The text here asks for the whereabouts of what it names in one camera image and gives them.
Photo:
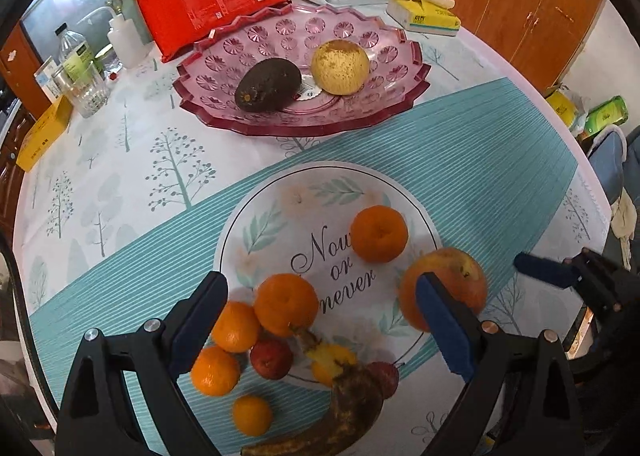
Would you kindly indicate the dark avocado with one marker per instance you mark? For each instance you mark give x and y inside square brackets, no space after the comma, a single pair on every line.
[267,86]

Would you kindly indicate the yellow flat box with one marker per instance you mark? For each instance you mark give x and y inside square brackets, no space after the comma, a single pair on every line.
[42,133]

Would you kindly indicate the yellow round citrus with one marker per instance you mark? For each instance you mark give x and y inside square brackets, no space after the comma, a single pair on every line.
[340,67]

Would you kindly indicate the teal striped placemat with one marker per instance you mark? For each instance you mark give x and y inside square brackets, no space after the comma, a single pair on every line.
[475,161]

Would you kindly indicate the white round sticker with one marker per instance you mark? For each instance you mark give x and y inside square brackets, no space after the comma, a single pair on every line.
[310,93]

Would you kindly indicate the red lychee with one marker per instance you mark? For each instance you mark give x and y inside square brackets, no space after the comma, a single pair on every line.
[271,358]
[387,378]

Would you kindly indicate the clear drinking glass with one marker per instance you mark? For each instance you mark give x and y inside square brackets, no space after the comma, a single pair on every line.
[87,96]

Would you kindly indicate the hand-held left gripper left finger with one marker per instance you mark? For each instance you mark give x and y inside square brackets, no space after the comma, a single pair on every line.
[192,336]

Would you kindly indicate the tree print tablecloth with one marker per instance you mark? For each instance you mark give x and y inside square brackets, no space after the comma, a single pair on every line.
[125,161]

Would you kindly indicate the small white carton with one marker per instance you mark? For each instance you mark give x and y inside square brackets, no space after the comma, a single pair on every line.
[47,81]

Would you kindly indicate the pink glass fruit bowl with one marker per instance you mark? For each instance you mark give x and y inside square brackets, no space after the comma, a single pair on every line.
[280,36]

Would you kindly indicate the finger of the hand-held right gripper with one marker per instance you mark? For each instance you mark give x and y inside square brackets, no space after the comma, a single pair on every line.
[545,268]

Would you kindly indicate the wooden sideboard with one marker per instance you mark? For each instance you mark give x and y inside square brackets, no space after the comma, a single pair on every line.
[20,81]

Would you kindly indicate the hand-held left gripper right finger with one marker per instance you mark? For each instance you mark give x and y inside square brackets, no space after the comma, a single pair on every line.
[445,331]

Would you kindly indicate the green packet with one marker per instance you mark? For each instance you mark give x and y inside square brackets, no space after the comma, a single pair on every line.
[605,116]

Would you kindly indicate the red apple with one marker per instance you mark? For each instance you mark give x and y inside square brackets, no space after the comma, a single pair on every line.
[460,281]

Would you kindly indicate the wooden cabinet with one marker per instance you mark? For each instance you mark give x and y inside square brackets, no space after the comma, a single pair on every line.
[525,1]

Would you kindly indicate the overripe brown banana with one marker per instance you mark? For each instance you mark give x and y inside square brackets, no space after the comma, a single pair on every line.
[350,406]

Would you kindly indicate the red jar package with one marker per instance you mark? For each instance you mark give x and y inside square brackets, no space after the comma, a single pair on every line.
[210,1]

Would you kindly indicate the clear plastic bottle green label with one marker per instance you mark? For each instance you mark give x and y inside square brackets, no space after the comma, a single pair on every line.
[75,43]

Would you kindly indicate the blue chair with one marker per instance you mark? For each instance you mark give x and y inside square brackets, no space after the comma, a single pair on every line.
[610,166]

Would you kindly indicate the yellow plastic bag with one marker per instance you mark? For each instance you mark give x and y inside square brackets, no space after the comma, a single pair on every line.
[562,108]

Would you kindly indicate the white squeeze bottle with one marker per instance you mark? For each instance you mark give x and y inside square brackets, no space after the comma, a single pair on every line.
[125,41]

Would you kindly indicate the cream cloth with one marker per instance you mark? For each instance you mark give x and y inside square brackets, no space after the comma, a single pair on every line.
[625,226]

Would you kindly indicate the small orange mandarin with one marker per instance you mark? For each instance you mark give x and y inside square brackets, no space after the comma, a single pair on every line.
[252,415]

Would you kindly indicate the small dark jar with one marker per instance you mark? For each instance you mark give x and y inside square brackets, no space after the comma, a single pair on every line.
[107,60]

